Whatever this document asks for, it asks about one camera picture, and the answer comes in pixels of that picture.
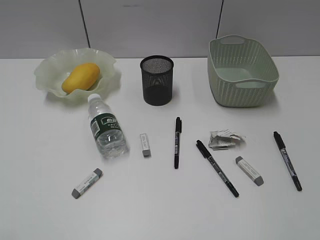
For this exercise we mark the clear water bottle green label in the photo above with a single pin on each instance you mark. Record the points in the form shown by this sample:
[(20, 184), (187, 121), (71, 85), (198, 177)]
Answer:
[(106, 130)]

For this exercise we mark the waste paper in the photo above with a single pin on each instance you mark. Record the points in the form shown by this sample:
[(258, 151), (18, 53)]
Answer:
[(225, 139)]

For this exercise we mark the yellow mango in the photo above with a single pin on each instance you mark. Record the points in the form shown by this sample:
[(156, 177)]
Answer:
[(82, 77)]

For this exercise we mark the black marker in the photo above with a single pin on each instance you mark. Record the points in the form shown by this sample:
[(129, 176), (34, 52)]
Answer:
[(207, 155), (282, 148), (178, 130)]

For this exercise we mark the white eraser centre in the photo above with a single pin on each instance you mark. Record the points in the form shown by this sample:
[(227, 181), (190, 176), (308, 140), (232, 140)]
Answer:
[(146, 151)]

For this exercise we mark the white eraser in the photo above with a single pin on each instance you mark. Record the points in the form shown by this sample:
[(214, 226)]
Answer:
[(249, 171), (146, 151), (87, 183)]

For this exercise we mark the black mesh pen holder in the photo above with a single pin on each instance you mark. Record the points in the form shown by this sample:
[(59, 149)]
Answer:
[(157, 79)]

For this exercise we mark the white eraser left front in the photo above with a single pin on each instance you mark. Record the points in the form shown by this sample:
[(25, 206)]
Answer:
[(87, 183)]

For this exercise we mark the pale green plastic basket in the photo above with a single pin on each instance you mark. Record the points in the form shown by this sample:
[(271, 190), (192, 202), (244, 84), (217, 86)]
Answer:
[(241, 72)]

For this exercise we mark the white eraser right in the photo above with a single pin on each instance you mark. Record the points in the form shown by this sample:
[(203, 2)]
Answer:
[(249, 171)]

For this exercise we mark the translucent green wavy plate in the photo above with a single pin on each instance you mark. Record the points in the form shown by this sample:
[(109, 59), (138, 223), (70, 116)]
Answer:
[(53, 71)]

